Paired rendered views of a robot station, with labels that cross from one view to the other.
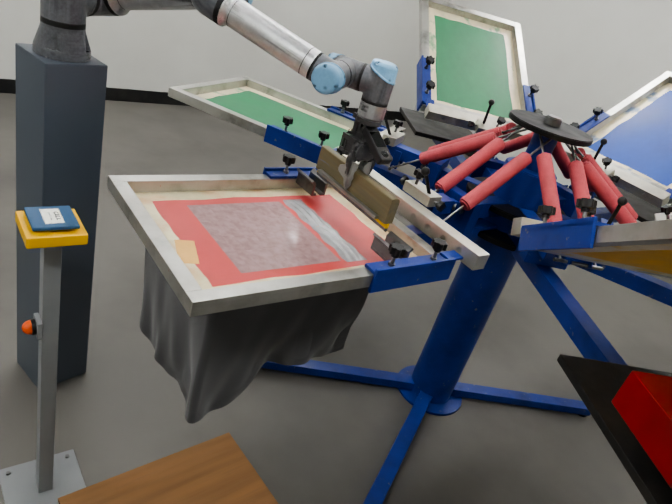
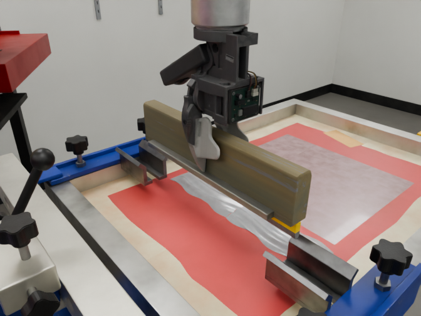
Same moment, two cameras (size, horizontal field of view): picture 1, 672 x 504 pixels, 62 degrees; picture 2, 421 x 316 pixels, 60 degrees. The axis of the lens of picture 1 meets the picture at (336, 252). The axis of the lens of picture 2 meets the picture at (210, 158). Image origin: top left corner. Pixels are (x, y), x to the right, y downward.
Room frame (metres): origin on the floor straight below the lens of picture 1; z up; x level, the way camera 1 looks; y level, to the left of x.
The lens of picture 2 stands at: (2.05, 0.03, 1.36)
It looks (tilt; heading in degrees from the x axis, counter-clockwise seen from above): 27 degrees down; 183
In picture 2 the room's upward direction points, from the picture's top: straight up
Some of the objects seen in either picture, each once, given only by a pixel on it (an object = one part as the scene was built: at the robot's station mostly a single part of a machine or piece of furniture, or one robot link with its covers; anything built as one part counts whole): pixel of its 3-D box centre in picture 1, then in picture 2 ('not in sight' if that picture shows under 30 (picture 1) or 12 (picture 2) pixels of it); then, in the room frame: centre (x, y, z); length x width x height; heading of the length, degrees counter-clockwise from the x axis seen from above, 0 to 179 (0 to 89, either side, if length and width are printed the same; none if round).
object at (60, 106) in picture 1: (56, 234); not in sight; (1.57, 0.92, 0.60); 0.18 x 0.18 x 1.20; 57
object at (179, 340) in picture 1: (172, 309); not in sight; (1.20, 0.37, 0.74); 0.45 x 0.03 x 0.43; 43
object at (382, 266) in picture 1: (409, 270); (118, 164); (1.36, -0.21, 0.98); 0.30 x 0.05 x 0.07; 133
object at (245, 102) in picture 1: (317, 108); not in sight; (2.38, 0.26, 1.05); 1.08 x 0.61 x 0.23; 73
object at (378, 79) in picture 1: (379, 82); not in sight; (1.56, 0.02, 1.39); 0.09 x 0.08 x 0.11; 80
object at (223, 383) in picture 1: (285, 340); not in sight; (1.21, 0.06, 0.74); 0.46 x 0.04 x 0.42; 133
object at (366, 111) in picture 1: (370, 110); (222, 10); (1.55, 0.02, 1.31); 0.08 x 0.08 x 0.05
